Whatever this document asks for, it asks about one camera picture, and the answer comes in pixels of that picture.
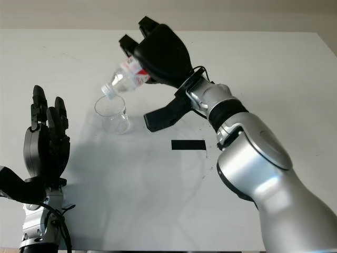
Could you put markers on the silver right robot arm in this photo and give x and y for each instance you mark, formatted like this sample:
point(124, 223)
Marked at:
point(258, 163)

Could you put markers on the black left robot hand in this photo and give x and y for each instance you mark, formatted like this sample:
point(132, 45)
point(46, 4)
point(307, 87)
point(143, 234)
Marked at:
point(39, 153)

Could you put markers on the clear glass cup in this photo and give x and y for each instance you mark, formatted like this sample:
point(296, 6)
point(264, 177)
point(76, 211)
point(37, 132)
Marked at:
point(116, 121)

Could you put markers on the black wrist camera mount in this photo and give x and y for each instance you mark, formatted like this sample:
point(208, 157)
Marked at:
point(18, 187)
point(166, 116)

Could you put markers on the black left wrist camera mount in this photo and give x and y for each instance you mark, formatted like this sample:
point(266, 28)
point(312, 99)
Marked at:
point(18, 187)

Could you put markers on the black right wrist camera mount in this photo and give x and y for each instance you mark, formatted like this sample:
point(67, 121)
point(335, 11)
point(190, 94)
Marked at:
point(166, 116)

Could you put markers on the black tape strip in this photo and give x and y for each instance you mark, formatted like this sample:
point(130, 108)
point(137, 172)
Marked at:
point(188, 145)

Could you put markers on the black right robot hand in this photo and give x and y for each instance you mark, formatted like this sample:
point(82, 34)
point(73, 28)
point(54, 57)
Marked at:
point(163, 55)

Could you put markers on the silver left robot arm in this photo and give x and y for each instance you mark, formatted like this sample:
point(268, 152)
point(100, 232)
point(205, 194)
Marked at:
point(34, 224)

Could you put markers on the clear plastic water bottle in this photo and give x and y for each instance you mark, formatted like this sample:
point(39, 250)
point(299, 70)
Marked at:
point(123, 79)

